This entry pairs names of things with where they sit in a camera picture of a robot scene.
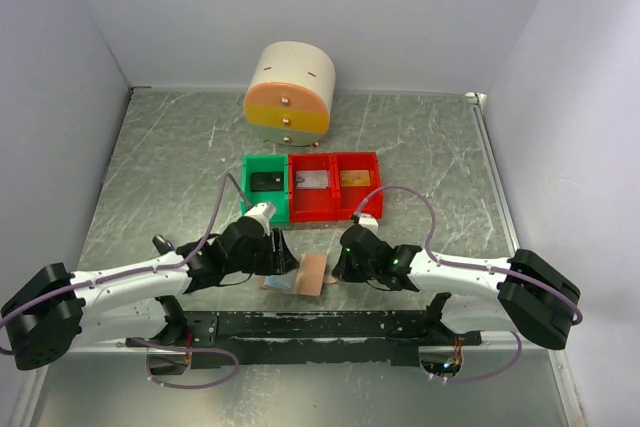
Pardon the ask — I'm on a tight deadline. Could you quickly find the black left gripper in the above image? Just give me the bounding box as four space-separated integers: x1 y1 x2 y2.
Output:
226 227 301 275

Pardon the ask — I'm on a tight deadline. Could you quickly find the aluminium frame rail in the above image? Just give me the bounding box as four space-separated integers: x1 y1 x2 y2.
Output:
69 310 566 354

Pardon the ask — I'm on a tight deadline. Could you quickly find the gold credit card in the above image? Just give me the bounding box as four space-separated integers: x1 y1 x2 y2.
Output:
339 169 371 188

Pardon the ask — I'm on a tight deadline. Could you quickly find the black credit card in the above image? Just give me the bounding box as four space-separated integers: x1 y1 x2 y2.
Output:
250 171 284 192

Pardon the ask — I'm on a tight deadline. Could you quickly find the right red plastic bin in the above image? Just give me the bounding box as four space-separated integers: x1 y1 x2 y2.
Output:
334 151 382 220

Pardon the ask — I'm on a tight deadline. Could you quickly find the silver purple credit card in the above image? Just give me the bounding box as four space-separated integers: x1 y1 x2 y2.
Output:
295 170 329 190

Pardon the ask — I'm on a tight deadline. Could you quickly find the red plastic bin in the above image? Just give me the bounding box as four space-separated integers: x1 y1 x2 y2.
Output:
334 151 382 220
288 153 336 222

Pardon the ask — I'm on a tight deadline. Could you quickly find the blue black lighter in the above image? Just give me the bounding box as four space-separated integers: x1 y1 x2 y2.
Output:
152 235 176 255

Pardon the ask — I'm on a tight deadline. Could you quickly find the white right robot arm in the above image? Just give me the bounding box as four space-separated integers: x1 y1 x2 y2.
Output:
332 225 580 350

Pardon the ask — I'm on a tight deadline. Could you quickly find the middle red plastic bin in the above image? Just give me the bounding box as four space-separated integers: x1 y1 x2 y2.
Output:
288 153 336 222

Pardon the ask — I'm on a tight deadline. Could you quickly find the tan leather card holder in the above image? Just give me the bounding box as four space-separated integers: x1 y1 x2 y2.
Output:
260 253 338 297

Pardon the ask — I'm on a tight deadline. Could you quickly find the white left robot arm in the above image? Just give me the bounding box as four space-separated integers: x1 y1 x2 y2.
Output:
1 216 300 371

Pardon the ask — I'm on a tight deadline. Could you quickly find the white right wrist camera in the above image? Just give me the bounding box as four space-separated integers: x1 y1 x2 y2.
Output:
352 213 379 233

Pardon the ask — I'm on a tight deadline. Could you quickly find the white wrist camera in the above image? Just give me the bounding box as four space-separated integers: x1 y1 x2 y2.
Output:
245 201 277 222
352 213 379 233

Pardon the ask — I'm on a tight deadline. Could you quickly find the green plastic bin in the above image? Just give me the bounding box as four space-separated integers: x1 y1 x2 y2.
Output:
242 154 290 224

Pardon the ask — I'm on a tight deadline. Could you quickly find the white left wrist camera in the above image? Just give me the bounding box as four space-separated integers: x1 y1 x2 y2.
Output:
245 201 277 222

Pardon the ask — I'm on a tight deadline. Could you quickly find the round cream drawer cabinet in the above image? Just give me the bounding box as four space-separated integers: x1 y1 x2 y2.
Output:
244 41 336 147

